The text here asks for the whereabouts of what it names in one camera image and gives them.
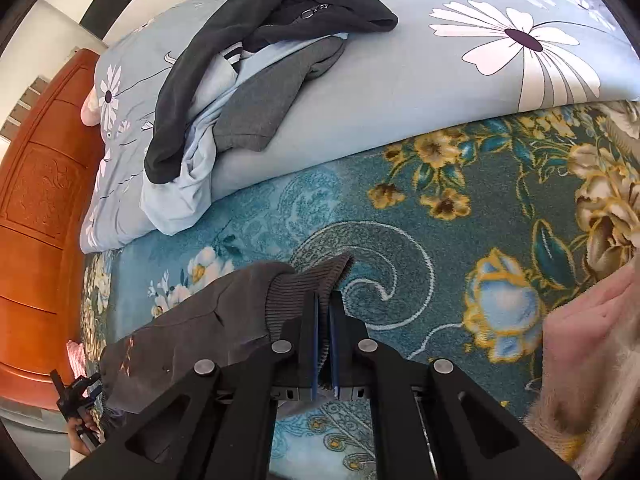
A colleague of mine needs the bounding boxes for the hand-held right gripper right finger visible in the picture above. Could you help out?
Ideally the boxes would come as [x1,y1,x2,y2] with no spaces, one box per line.
[328,289,582,480]

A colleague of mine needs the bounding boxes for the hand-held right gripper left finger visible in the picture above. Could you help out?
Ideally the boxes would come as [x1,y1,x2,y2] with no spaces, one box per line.
[62,292,322,480]

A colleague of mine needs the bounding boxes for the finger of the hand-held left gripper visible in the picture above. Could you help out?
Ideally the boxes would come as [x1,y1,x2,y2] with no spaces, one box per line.
[80,373,107,401]

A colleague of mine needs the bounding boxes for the grey jacket with ribbed cuff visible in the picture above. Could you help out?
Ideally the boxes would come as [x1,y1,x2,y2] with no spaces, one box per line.
[99,252,353,463]

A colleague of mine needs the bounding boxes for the pile of clothes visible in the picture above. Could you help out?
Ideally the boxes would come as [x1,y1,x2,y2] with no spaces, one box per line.
[144,0,399,185]

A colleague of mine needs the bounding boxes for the person's left hand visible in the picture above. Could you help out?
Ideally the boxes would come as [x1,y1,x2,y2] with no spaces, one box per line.
[66,421,96,457]

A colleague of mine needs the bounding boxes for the pink knitted cloth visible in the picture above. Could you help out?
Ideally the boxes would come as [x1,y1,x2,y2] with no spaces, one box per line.
[66,340,93,378]

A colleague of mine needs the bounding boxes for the teal floral blanket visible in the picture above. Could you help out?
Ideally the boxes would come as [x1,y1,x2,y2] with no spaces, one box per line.
[80,100,640,480]

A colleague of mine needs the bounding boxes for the wooden headboard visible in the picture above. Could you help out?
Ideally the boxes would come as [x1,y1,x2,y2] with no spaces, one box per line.
[0,47,108,413]

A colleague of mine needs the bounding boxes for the light blue garment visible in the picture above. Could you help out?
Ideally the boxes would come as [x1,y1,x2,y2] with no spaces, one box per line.
[140,30,351,236]

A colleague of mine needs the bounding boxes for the grey shirt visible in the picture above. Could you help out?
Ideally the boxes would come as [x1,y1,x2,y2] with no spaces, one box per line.
[212,35,348,153]

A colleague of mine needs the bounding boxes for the pink fuzzy cloth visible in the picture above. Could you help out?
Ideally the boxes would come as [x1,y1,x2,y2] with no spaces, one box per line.
[522,255,640,480]

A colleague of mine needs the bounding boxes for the light blue flowered quilt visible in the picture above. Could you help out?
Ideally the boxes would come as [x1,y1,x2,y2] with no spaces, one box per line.
[80,0,640,255]

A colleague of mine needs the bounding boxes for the pink pillow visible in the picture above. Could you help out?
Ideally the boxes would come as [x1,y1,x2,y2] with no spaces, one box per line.
[81,87,103,128]

